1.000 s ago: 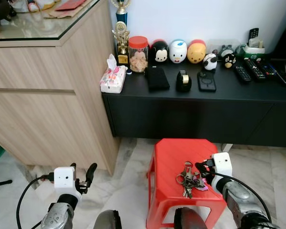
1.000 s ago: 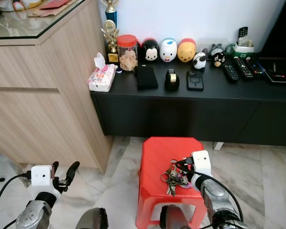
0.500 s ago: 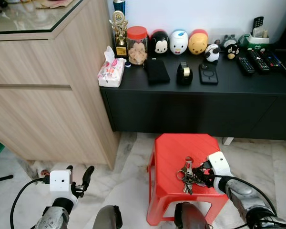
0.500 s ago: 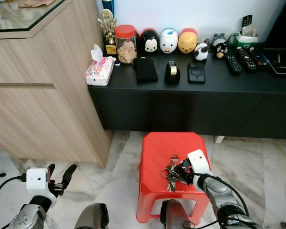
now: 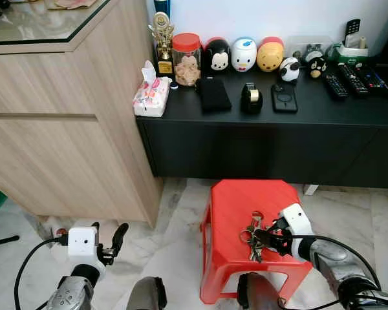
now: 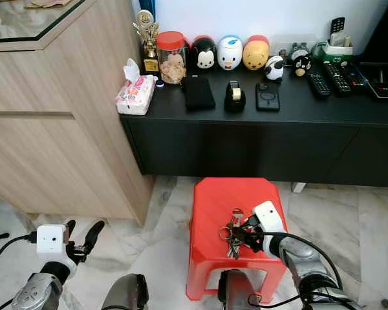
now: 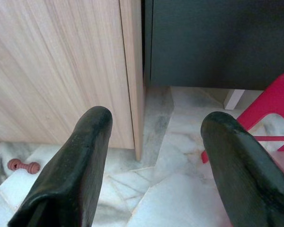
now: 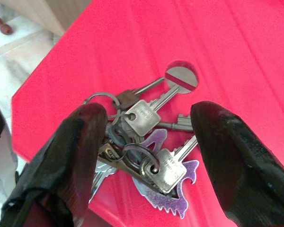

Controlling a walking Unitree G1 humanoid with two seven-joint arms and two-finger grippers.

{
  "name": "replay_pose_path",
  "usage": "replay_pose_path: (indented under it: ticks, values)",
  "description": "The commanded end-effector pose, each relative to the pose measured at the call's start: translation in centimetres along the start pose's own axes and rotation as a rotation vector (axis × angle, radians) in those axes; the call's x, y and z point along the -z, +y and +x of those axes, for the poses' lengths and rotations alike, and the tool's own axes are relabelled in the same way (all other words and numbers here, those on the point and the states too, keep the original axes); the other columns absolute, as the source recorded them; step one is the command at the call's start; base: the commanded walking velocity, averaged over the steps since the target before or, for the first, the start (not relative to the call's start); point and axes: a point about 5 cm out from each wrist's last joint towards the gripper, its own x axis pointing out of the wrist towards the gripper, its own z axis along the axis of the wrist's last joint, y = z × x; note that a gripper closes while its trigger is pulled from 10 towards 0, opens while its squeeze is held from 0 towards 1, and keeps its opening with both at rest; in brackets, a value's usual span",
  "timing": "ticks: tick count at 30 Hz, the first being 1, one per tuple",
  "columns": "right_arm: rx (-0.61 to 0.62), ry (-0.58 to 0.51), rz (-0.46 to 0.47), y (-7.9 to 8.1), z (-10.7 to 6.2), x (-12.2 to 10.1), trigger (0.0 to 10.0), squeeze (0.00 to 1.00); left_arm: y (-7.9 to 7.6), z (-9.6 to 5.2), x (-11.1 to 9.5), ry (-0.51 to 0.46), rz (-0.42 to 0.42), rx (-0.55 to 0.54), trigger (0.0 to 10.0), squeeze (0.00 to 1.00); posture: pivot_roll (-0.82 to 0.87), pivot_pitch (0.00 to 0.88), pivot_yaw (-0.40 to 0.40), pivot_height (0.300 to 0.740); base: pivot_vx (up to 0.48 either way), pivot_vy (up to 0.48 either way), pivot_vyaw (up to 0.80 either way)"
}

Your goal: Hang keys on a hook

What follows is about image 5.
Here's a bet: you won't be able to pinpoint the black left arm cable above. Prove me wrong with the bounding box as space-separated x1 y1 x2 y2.
14 234 69 310

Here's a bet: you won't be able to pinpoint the green desk holder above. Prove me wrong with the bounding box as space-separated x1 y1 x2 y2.
338 43 369 64

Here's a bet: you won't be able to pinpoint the pink cloth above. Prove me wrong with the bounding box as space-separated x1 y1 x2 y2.
48 0 98 10

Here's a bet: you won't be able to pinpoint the light wood cabinet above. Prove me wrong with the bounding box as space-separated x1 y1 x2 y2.
0 0 164 225

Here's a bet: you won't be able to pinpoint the black tv console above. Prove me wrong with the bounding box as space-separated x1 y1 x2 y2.
137 61 388 189

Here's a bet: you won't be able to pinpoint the small panda figure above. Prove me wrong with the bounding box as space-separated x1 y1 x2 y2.
279 57 301 83

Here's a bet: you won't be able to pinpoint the black tape dispenser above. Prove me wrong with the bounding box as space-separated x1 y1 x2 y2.
241 82 264 115

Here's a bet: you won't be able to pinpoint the yellow bear plush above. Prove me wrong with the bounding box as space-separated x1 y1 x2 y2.
257 37 285 72

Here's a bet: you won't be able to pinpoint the black rod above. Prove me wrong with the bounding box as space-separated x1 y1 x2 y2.
0 235 20 249

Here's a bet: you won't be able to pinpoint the white duck plush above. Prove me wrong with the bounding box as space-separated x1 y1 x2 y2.
232 37 257 72

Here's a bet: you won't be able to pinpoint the pink white tissue pack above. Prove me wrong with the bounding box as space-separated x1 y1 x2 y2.
133 61 171 118

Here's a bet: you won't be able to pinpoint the long black remote control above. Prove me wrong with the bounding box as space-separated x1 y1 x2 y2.
338 63 370 98

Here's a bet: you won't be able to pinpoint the red plastic stool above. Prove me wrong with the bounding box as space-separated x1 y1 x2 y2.
199 180 314 305

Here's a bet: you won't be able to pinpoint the short black remote control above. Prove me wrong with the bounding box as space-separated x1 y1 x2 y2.
323 73 349 99

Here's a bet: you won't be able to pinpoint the black remote coloured buttons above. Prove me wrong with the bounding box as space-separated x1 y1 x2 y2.
357 63 385 89

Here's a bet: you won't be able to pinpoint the black remote white buttons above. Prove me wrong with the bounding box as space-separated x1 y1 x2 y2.
345 18 361 49

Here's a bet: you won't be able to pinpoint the red lid snack jar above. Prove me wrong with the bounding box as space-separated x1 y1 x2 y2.
172 33 202 87

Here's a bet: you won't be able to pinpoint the grey totoro figure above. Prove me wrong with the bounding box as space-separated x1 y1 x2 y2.
304 44 324 63

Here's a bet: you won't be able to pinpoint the black mouse plush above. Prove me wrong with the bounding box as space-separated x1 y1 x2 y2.
202 37 232 73

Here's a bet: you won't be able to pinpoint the gold trophy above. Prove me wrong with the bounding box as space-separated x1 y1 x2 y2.
149 12 176 77

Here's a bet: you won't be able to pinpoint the black wallet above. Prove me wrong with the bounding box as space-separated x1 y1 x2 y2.
199 76 232 113

